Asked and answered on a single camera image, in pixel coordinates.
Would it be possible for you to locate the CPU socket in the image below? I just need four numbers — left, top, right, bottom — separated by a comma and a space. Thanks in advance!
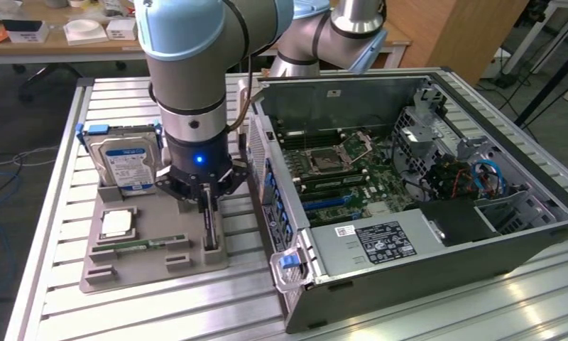
309, 131, 375, 175

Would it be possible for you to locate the wooden desk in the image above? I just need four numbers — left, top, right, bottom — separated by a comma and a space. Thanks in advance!
0, 0, 413, 76

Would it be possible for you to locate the blue expansion slot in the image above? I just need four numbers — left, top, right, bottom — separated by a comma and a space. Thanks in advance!
301, 196, 357, 212

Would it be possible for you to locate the perforated metal drive cage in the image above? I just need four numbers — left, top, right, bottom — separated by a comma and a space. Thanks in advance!
391, 104, 465, 171

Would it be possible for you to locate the white table frame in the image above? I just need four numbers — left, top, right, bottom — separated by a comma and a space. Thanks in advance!
501, 0, 568, 101

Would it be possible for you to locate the black office chair base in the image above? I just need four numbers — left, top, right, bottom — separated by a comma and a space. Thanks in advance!
13, 63, 84, 103

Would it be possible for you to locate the white box with round recess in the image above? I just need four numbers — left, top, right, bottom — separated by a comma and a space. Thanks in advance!
64, 19, 110, 46

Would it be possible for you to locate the blue wire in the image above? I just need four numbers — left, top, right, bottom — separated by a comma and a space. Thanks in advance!
471, 161, 508, 200

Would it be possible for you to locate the silver CPU chip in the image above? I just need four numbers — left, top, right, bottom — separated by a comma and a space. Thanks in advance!
100, 211, 134, 238

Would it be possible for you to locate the grey plastic parts rack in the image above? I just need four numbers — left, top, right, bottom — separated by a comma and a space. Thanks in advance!
78, 147, 230, 295

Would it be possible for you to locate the hard disk in blue carrier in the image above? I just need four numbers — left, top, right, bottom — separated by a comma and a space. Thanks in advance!
74, 120, 168, 196

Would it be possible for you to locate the green motherboard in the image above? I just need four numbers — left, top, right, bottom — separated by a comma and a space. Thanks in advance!
272, 117, 417, 228

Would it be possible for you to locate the black installed RAM stick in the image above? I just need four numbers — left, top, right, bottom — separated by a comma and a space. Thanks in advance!
301, 170, 371, 192

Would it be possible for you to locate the open black PC case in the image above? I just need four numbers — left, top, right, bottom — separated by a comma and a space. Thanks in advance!
236, 66, 568, 335

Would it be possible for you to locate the grey power supply unit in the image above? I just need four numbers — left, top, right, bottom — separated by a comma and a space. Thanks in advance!
309, 208, 449, 278

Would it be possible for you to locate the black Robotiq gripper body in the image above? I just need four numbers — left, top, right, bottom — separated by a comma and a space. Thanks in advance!
165, 133, 233, 189

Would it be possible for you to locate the blue floor cable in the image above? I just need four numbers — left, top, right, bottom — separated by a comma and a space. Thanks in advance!
0, 156, 25, 303

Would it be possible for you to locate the green RAM stick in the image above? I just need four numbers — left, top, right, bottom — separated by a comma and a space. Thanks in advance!
96, 234, 188, 250

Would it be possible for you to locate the metal disk bay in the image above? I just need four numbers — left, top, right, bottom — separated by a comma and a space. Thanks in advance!
472, 190, 551, 236

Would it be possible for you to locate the wooden cabinet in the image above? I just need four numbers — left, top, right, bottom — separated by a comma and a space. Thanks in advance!
387, 0, 531, 86

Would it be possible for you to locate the graphics card with metal bracket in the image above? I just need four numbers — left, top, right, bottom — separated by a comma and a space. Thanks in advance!
197, 188, 221, 251

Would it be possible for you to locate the small white cardboard box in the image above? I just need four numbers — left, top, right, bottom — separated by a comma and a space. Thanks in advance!
106, 18, 140, 42

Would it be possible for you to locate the black stand pole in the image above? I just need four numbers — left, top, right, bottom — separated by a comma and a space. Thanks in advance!
513, 0, 568, 128

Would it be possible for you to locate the white box with dark lid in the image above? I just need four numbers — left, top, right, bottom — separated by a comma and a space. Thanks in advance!
1, 19, 50, 44

